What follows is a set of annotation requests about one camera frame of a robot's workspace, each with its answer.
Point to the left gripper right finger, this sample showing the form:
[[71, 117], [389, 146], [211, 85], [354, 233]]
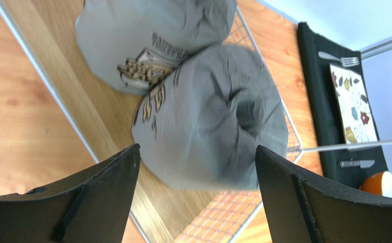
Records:
[[302, 206]]

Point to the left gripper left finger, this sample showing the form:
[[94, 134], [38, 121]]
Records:
[[92, 205]]

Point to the grey toilet paper roll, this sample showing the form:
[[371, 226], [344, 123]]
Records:
[[199, 129], [133, 45]]

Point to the grey toilet paper roll back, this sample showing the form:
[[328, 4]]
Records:
[[133, 45]]

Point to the black cloth placemat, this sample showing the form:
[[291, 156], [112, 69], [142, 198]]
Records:
[[325, 110]]

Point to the white orange mug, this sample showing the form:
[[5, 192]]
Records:
[[379, 184]]

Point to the floral square plate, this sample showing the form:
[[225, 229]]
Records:
[[356, 119]]

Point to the silver fork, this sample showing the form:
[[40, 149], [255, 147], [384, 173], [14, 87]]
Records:
[[345, 61]]

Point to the knife with patterned handle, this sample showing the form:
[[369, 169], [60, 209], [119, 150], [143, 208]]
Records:
[[356, 163]]

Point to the white wire shelf rack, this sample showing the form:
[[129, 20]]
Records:
[[102, 116]]

